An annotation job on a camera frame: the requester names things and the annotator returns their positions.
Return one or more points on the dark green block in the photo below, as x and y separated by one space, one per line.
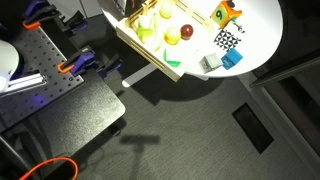
171 58

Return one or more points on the blue block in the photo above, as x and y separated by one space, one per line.
231 58

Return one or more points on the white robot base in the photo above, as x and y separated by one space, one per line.
9 61

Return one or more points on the dark red toy plum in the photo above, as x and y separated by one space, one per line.
186 31

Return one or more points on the black white patterned block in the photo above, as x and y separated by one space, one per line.
230 36

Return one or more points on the yellow toy lemon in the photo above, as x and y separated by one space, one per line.
166 9

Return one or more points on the black floor hatch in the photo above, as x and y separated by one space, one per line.
254 129

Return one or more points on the orange block with number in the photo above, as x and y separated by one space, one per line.
224 13

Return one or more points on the orange-yellow toy fruit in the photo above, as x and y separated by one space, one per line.
172 35

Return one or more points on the black cart shelf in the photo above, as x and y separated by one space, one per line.
55 143

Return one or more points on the black perforated breadboard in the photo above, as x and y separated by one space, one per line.
40 55

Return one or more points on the purple clamp orange handle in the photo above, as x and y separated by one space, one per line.
84 59

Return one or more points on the light wooden tray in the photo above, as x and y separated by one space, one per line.
189 51

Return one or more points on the yellow toy banana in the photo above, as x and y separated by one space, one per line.
152 22

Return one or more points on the grey block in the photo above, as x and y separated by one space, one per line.
210 62

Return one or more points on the aluminium extrusion rail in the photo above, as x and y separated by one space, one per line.
24 84

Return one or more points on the purple clamp upper left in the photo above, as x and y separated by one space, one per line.
40 11

